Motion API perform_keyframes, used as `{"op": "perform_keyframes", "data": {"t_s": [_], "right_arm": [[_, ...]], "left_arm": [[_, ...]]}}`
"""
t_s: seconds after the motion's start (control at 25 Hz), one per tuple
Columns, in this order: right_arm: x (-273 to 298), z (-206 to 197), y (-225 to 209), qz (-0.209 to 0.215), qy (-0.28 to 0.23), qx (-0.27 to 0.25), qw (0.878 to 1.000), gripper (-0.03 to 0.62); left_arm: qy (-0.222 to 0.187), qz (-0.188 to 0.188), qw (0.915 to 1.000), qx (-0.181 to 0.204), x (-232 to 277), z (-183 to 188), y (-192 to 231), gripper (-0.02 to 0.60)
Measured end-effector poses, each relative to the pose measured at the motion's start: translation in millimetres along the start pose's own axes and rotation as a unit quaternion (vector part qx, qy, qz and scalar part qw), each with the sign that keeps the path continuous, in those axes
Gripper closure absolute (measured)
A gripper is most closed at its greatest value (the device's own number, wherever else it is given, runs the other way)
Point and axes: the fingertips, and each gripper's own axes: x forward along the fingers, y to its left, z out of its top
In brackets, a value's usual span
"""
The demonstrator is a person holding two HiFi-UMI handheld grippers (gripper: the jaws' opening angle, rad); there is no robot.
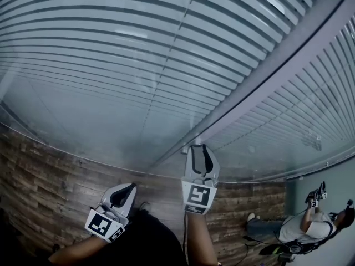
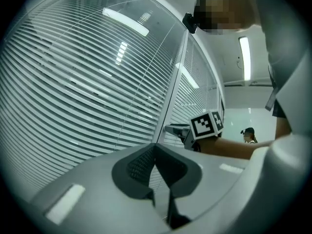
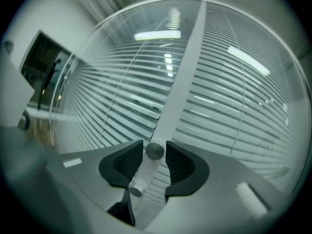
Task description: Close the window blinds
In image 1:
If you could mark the person's shoe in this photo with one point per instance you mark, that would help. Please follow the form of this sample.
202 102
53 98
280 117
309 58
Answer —
144 206

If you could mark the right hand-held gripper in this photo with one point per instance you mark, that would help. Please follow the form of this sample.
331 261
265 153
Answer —
197 195

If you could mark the black bag with green patch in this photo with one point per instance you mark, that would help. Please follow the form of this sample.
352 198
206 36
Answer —
270 250

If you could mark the grey window frame post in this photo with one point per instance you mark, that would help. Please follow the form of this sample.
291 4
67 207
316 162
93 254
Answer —
277 73

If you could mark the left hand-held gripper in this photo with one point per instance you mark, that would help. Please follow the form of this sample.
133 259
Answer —
104 224

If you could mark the person's dark trousers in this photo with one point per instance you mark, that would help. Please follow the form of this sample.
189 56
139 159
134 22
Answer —
149 242

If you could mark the person's left forearm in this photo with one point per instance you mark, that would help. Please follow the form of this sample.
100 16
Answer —
80 248

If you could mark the white window blinds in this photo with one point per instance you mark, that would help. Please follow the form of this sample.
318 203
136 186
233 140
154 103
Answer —
97 37
313 98

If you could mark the person's right forearm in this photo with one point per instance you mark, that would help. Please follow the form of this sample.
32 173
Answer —
201 240

